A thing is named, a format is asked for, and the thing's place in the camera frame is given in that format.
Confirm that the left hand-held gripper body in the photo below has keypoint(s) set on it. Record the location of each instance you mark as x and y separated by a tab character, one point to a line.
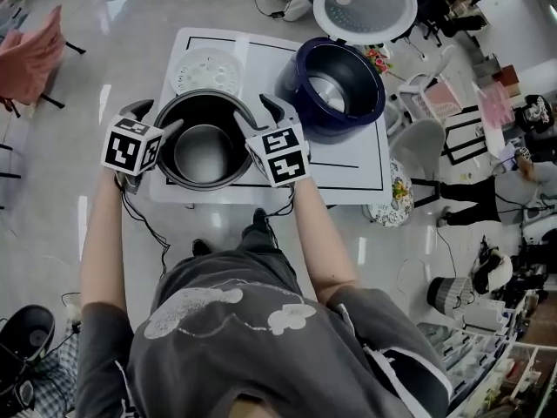
124	148

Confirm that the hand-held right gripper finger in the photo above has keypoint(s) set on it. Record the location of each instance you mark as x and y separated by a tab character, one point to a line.
248	129
283	111

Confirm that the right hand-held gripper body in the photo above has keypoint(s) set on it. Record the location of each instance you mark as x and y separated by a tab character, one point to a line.
283	166

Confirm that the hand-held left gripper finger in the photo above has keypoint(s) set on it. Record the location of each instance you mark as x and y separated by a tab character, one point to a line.
137	110
170	133

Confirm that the dark metal pot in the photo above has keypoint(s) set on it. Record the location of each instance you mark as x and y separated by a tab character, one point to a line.
204	155

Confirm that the white perforated steamer tray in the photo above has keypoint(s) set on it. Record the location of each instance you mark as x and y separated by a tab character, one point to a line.
204	72

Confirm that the person's right forearm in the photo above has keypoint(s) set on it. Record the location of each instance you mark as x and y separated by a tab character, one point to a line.
322	242

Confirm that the person's left forearm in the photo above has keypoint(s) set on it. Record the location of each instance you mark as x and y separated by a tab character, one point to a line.
102	255

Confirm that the dark blue rice cooker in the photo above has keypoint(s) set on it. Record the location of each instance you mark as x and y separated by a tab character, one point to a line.
330	98

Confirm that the person's right black shoe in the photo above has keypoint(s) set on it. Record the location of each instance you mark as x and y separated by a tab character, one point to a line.
260	217

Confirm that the person's black shoe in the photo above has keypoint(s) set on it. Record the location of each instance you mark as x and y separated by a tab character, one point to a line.
202	247
260	217

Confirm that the white black-lined square table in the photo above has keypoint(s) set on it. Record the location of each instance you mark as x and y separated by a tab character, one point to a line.
348	168

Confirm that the person's dark grey trousers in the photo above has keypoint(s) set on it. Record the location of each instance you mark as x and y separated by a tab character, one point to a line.
261	242

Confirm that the pink flower bouquet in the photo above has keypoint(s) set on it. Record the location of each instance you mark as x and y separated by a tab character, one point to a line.
378	59

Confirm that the floral patterned round stool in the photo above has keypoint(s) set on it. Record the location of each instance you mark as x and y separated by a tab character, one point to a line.
387	211

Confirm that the person's left black shoe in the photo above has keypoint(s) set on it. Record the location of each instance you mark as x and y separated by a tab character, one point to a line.
202	247

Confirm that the orange fabric chair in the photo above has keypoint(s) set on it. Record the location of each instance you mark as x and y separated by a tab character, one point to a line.
30	63

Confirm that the small yellow flower bunch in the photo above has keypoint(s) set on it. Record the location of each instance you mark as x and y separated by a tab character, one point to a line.
399	188

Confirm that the white rice cooker lid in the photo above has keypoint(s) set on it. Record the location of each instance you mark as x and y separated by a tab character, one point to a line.
365	7

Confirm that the grey shell chair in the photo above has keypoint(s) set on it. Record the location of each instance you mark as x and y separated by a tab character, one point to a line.
418	146

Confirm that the white mesh pink-seat office chair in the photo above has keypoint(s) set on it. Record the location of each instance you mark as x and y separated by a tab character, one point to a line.
441	100

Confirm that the person's grey printed t-shirt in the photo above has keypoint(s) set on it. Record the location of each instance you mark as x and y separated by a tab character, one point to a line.
261	364

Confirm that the black rice cooker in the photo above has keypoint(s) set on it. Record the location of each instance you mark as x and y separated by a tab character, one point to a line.
26	333

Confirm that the striped grey basket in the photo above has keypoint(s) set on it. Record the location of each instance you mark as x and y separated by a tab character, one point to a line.
448	294

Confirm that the pink sheet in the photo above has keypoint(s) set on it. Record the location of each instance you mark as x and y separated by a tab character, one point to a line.
498	111

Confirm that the black and white bag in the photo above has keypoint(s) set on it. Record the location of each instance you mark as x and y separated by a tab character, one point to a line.
496	270

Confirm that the checked cloth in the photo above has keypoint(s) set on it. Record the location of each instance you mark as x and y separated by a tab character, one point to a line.
58	377

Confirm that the white round backpack device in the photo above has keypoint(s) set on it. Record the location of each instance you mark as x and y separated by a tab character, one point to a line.
539	224

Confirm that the white shelf rack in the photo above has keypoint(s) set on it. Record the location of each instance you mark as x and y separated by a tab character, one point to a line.
478	364

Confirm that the white table with black frame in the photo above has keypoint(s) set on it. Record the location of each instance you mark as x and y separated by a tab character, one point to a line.
496	146

